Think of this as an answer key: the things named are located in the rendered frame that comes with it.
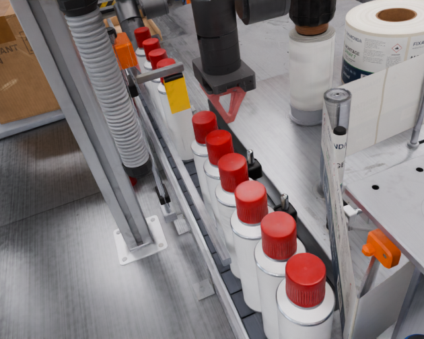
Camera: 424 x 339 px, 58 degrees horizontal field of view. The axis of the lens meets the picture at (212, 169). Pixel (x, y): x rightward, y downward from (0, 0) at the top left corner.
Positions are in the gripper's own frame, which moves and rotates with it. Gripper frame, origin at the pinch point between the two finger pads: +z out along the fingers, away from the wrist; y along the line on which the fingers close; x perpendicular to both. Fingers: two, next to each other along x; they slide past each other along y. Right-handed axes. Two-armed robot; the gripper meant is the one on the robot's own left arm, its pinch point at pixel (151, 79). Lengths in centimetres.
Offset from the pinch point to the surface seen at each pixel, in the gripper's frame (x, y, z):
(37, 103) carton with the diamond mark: 16.6, -30.5, -7.2
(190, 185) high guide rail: -35.3, -3.1, 26.4
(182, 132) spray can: -22.7, 0.1, 17.1
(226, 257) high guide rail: -47, -3, 36
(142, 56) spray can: -13.4, -1.4, -1.7
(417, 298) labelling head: -65, 9, 41
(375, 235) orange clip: -65, 7, 34
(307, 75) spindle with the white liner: -26.5, 25.9, 14.8
